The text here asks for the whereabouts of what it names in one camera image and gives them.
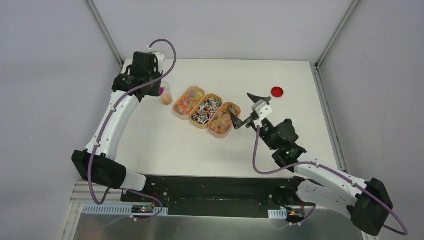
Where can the red jar lid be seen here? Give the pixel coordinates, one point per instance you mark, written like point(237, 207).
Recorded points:
point(277, 92)

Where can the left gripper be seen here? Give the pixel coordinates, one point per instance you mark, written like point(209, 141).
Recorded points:
point(154, 88)

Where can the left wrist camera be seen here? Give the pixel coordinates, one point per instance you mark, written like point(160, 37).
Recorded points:
point(160, 58)

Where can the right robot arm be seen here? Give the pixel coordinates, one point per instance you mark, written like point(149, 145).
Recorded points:
point(365, 202)

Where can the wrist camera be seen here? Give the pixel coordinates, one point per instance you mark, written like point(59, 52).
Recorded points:
point(160, 58)
point(262, 107)

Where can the clear plastic jar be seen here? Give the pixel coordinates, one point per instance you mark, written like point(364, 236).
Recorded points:
point(166, 98)

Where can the tray of popsicle candies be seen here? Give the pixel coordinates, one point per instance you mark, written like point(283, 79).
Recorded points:
point(221, 123)

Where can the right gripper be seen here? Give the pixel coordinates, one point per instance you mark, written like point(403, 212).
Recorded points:
point(237, 122)

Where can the tray of lollipop candies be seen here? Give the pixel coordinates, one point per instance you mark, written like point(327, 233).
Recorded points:
point(206, 109)

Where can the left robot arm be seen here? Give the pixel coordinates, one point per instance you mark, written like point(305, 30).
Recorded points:
point(99, 156)

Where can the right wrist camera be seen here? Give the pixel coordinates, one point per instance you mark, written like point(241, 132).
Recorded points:
point(262, 107)

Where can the magenta plastic scoop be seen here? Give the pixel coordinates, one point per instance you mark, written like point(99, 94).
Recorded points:
point(161, 91)

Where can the tray of gummy candies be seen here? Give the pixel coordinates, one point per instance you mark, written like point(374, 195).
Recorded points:
point(187, 102)

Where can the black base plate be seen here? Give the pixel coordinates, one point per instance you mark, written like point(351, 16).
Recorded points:
point(222, 196)

